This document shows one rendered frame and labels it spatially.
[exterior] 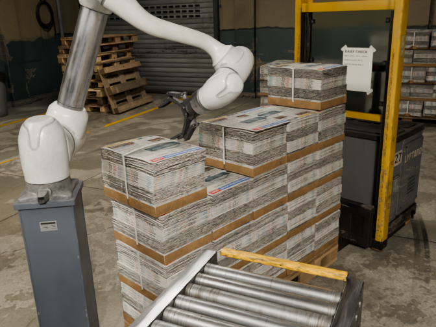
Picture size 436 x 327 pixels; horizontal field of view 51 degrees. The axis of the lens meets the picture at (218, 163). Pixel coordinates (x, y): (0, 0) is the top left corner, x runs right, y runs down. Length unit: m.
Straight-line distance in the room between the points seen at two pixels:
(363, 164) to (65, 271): 2.24
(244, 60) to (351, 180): 1.95
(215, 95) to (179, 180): 0.48
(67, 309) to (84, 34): 1.02
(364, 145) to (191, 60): 6.71
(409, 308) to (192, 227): 1.42
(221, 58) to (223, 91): 0.16
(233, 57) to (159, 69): 8.41
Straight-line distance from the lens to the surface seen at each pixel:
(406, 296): 2.97
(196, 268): 1.54
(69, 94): 1.80
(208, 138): 2.37
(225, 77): 1.52
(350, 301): 1.42
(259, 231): 2.38
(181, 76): 9.77
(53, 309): 1.89
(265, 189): 2.34
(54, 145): 1.65
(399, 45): 2.97
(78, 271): 1.79
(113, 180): 2.02
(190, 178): 1.91
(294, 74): 2.70
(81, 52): 1.77
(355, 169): 3.40
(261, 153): 2.24
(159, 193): 1.82
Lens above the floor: 1.59
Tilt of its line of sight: 18 degrees down
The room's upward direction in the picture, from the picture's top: 2 degrees counter-clockwise
